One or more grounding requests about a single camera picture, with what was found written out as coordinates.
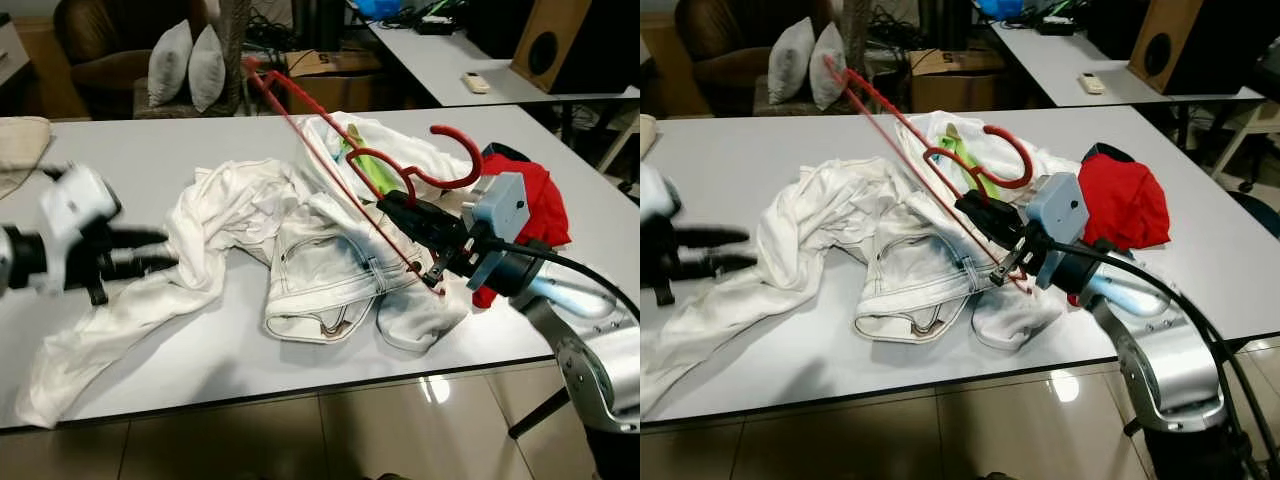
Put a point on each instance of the white table black frame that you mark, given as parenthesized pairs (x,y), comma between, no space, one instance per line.
(1200,270)
(100,345)

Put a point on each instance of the red crumpled garment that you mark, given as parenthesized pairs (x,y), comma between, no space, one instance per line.
(1125,200)
(540,200)

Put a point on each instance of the white remote control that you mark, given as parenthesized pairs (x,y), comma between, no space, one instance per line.
(476,83)
(1092,84)

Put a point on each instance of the brown armchair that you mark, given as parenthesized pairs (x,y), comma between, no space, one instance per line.
(100,50)
(720,50)

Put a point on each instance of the green hanger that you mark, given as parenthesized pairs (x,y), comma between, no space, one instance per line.
(368,172)
(975,170)

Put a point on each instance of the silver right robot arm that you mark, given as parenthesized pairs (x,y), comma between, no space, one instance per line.
(1170,370)
(600,350)

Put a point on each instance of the white desk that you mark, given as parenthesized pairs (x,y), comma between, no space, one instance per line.
(1050,55)
(420,60)

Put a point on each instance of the blue object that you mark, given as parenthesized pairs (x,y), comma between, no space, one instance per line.
(378,8)
(1000,7)

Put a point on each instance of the white denim garment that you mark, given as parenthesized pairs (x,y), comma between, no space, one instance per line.
(320,270)
(910,275)

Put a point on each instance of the dark blue chair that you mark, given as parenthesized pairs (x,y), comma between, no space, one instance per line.
(1258,215)

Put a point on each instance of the white pillow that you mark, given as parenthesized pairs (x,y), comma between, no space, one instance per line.
(170,65)
(790,62)
(207,70)
(830,68)

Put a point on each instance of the beige cushion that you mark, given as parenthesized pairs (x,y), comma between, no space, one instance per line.
(22,145)
(646,135)

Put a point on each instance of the wooden speaker box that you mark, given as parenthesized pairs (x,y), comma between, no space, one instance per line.
(545,50)
(1165,45)

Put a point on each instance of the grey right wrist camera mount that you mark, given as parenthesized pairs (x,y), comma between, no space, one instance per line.
(1060,210)
(500,210)

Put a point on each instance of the black device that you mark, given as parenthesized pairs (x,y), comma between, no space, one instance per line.
(1058,24)
(438,25)

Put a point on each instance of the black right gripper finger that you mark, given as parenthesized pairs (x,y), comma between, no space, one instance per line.
(1008,268)
(437,272)
(420,218)
(995,217)

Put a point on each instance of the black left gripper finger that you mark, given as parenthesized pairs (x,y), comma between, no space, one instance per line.
(720,237)
(140,238)
(145,266)
(725,265)

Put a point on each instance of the cardboard box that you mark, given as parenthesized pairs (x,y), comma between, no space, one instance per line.
(340,90)
(950,90)

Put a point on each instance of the white shirt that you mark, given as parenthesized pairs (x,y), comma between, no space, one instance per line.
(210,220)
(800,230)

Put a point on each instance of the red plastic hanger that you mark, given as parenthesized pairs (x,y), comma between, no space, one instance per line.
(504,158)
(1029,158)

